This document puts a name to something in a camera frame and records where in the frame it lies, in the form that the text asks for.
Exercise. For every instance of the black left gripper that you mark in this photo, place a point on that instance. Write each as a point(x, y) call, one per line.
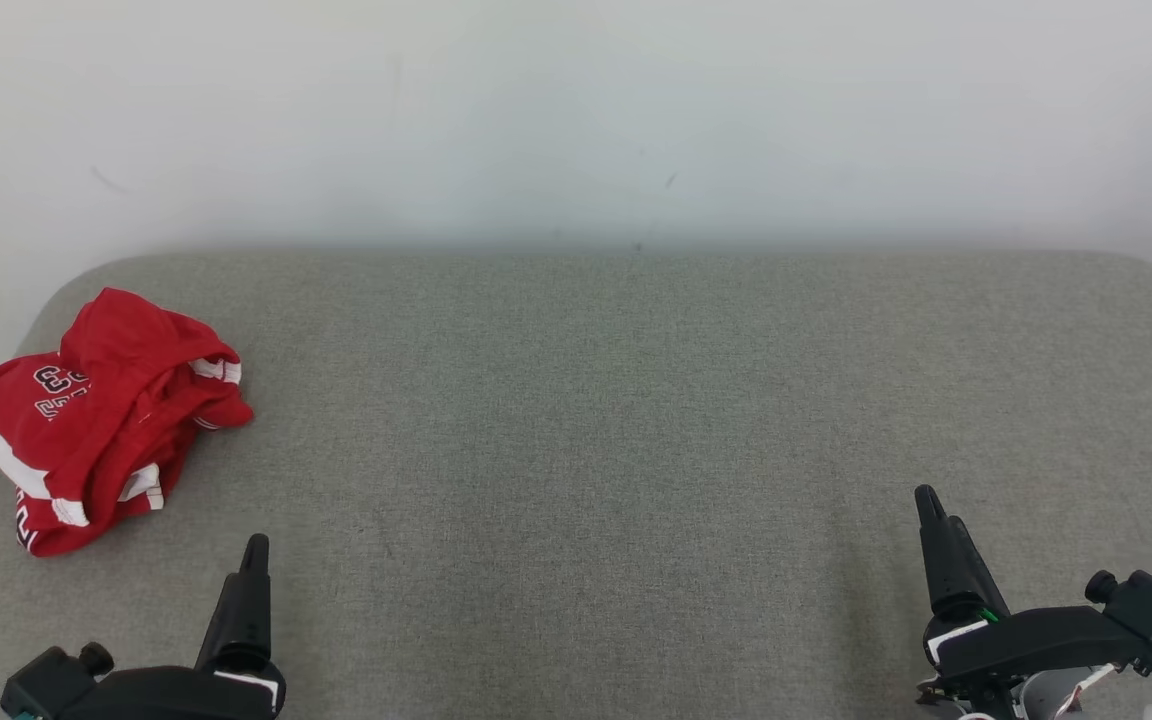
point(176, 695)

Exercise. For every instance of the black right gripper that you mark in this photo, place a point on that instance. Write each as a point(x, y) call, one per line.
point(1026, 640)

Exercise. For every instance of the red Bulls jersey shirt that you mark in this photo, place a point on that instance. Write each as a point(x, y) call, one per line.
point(11, 420)

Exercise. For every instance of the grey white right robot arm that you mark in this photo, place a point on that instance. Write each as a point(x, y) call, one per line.
point(1046, 700)

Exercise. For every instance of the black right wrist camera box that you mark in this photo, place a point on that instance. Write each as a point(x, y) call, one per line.
point(1146, 605)

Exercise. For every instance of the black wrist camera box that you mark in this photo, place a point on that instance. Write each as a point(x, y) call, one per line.
point(1146, 605)
point(46, 685)

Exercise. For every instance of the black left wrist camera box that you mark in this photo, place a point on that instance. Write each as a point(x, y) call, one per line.
point(46, 685)

